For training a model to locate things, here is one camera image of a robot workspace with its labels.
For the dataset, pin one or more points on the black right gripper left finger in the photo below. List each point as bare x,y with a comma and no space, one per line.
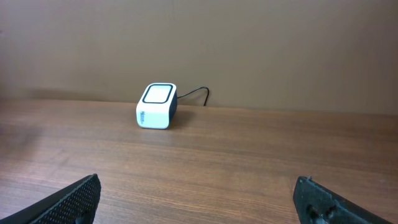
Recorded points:
74,204

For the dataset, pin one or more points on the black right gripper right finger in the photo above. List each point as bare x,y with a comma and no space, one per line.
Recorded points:
316,204

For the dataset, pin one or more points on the white barcode scanner box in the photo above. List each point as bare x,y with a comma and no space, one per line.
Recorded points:
157,106

